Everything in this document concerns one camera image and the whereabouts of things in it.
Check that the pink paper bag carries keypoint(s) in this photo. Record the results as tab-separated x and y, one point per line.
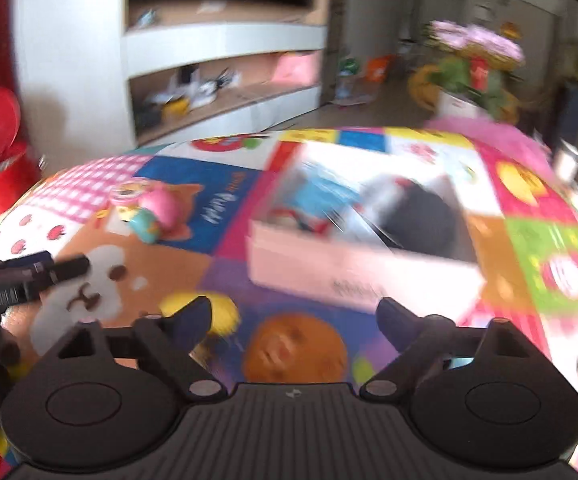
296	67

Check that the black plush toy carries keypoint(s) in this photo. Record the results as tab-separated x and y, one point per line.
424	220

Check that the pink cardboard box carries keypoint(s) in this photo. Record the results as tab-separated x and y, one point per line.
319	270

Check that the pink plush toy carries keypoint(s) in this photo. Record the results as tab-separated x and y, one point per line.
161	207

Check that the pink round toy cup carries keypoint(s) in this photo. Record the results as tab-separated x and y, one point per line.
126	192

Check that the yellow shelf toy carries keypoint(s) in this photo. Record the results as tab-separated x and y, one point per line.
176	107

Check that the white wall shelf unit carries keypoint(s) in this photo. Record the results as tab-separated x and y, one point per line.
69	60

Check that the white and red tube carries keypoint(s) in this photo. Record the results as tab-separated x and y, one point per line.
381	195

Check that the orange bag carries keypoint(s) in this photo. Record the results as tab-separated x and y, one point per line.
380	69

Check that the yellow plush bear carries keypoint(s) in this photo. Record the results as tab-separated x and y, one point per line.
419	90

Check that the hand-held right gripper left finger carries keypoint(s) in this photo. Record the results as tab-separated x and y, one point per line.
194	321

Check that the white jar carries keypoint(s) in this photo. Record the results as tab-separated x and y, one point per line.
566	157

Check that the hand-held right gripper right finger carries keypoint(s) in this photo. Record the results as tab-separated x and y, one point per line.
396	321

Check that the potted purple flowers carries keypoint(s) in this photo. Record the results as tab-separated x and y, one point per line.
474	55

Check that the small teal toy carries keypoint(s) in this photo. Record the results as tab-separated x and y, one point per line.
146	226

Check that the colourful printed blanket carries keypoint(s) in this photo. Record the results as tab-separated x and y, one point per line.
84	185

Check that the blue and white packet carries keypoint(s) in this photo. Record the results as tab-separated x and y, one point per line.
319	190

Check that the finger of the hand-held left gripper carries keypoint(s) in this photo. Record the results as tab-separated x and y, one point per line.
64	269
29	260

